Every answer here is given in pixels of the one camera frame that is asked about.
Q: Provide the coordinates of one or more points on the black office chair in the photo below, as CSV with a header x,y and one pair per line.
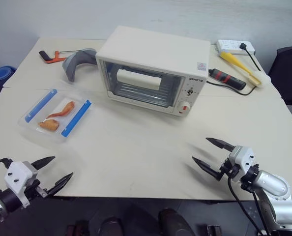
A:
x,y
287,71

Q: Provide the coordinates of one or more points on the long orange fried food piece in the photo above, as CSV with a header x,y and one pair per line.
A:
x,y
67,108

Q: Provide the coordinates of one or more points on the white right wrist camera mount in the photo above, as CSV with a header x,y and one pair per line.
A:
x,y
243,157

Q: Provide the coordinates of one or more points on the blue container clip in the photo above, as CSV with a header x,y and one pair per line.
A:
x,y
40,105
76,119

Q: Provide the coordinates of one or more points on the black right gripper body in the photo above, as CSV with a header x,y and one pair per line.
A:
x,y
230,169

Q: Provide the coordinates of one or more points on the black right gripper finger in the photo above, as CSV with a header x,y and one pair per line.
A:
x,y
208,169
221,143

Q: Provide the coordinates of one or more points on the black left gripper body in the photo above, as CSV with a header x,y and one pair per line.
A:
x,y
36,183

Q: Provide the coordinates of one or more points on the grey curved holder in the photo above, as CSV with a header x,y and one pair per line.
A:
x,y
72,64

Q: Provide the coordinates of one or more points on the clear tray with blue handles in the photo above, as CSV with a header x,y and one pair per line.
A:
x,y
37,111

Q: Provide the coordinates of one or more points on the white power strip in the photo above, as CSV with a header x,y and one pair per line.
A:
x,y
230,46

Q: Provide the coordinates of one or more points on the white and red timer knob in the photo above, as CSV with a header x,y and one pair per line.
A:
x,y
184,108

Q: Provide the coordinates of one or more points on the blue foam roll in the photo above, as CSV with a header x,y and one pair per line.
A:
x,y
1,72

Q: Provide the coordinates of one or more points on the dark rounded shape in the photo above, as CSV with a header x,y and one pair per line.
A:
x,y
111,227
173,223

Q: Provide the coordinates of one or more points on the metal oven rack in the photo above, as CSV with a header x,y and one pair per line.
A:
x,y
165,92

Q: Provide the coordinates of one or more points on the short golden fried food piece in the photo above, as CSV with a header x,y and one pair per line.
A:
x,y
50,125

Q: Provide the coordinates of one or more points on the orange black hacksaw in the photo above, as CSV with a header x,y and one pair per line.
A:
x,y
47,58

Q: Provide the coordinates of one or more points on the white toaster oven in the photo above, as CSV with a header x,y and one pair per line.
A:
x,y
151,46

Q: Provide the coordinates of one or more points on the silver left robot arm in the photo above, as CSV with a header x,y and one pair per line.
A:
x,y
8,200

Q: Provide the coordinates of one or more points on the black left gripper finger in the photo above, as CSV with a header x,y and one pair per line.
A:
x,y
44,161
61,184

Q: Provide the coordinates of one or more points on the black red electric tool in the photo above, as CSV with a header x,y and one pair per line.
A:
x,y
225,77

